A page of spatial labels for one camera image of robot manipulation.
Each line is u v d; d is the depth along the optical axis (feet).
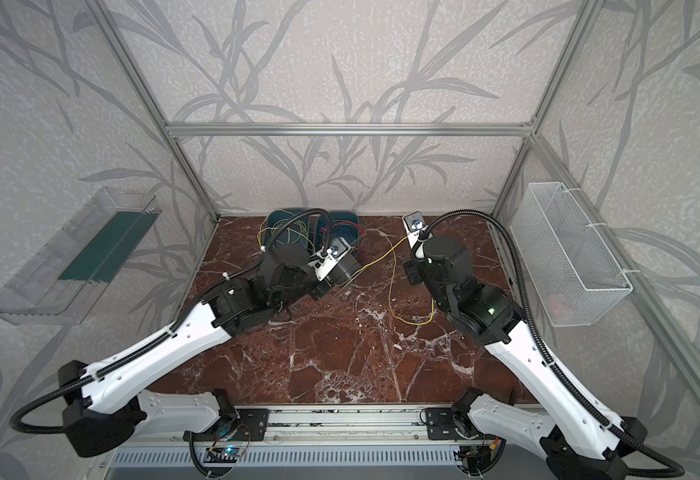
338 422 2.48
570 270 2.02
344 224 3.71
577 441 1.25
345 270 2.37
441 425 2.41
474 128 3.21
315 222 3.66
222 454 2.35
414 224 1.69
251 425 2.41
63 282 2.10
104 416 1.29
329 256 1.80
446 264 1.39
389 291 3.25
